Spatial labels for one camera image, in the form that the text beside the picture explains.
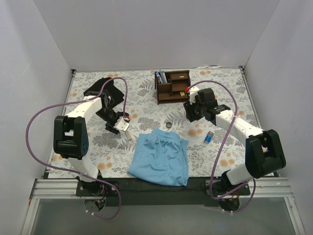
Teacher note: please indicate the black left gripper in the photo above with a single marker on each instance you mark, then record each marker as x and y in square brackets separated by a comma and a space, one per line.
[111, 127]

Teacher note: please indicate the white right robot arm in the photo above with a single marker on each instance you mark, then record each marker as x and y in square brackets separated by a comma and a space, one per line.
[263, 150]

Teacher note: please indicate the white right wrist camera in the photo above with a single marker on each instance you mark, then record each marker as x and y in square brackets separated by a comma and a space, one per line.
[192, 92]

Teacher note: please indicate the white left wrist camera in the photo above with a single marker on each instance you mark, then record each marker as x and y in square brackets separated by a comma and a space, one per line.
[122, 124]

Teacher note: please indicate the light blue shorts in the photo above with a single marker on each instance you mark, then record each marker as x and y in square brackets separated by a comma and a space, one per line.
[161, 158]

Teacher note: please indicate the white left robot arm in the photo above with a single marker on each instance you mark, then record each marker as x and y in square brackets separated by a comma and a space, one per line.
[71, 139]

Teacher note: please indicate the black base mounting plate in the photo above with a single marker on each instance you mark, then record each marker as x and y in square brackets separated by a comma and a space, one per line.
[136, 192]

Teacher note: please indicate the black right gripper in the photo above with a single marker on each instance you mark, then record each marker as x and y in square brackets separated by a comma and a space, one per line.
[190, 112]

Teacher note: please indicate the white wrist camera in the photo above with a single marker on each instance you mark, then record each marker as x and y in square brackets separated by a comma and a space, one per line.
[192, 92]
[122, 124]

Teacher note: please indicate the aluminium frame rail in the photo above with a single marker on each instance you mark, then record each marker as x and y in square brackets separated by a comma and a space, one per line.
[52, 208]

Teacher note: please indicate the brown wooden desk organizer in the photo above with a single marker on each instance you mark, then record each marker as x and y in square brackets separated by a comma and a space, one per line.
[169, 92]

